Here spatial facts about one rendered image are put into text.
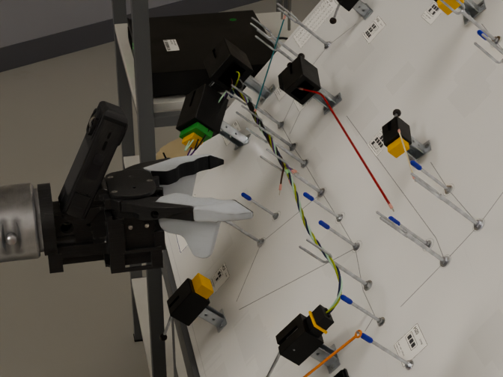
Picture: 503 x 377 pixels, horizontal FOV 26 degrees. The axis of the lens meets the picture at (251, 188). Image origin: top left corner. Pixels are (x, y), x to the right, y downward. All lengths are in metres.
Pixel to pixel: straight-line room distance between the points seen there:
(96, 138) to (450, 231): 0.73
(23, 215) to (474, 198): 0.79
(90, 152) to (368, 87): 1.04
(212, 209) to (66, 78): 4.27
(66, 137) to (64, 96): 0.41
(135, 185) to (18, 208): 0.11
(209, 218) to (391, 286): 0.67
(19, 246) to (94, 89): 4.09
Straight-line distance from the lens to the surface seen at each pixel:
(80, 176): 1.06
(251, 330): 1.89
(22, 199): 1.06
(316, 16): 2.35
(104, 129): 1.05
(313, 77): 2.02
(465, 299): 1.54
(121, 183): 1.08
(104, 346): 3.47
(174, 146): 2.78
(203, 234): 1.05
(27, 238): 1.06
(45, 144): 4.67
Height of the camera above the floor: 2.12
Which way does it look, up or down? 30 degrees down
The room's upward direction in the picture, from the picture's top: straight up
